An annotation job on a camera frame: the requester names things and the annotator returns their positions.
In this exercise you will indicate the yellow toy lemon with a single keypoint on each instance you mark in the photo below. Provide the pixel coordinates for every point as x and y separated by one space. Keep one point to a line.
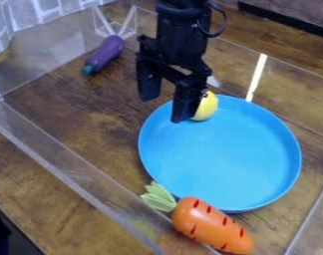
207 107

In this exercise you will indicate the clear acrylic enclosure wall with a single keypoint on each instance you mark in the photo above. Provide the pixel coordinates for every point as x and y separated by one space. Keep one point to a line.
72 177

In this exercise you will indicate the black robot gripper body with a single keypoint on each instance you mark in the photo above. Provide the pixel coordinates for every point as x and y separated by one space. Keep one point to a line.
179 46

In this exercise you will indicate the orange toy carrot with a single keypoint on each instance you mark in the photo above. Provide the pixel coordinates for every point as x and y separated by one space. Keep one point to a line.
199 221

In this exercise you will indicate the blue round tray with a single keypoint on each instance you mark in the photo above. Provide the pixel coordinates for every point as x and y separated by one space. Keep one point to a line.
238 160

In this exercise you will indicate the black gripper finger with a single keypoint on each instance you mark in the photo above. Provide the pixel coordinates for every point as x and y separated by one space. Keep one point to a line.
149 80
187 98

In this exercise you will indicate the white patterned curtain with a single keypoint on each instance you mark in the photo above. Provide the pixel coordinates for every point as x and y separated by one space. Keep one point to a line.
21 14

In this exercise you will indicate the purple toy eggplant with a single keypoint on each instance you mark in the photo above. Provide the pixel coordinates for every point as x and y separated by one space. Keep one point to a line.
105 54

